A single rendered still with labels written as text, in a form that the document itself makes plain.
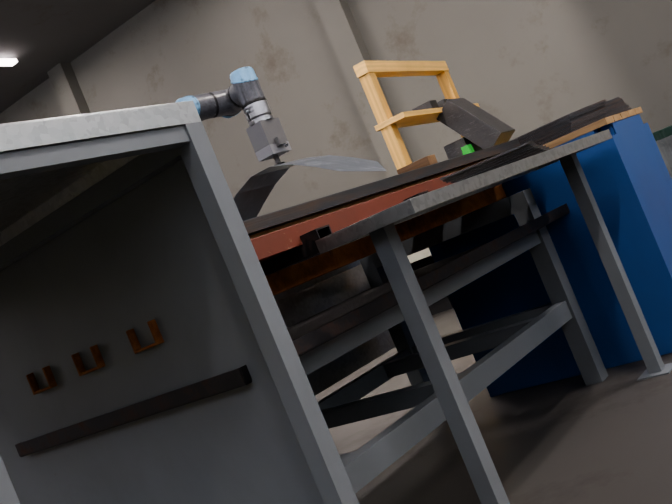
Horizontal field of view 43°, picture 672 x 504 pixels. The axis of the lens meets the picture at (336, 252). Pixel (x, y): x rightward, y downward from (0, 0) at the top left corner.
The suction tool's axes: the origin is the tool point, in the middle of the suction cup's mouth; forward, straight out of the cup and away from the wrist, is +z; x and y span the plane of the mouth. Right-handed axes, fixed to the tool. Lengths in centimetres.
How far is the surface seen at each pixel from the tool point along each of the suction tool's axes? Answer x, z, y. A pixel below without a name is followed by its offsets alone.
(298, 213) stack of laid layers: -37, 17, -44
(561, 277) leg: -35, 63, 69
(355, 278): 43, 39, 66
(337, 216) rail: -37, 21, -31
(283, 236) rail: -38, 21, -51
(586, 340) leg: -35, 86, 68
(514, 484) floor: -40, 100, -9
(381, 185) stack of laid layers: -36.8, 16.8, -8.7
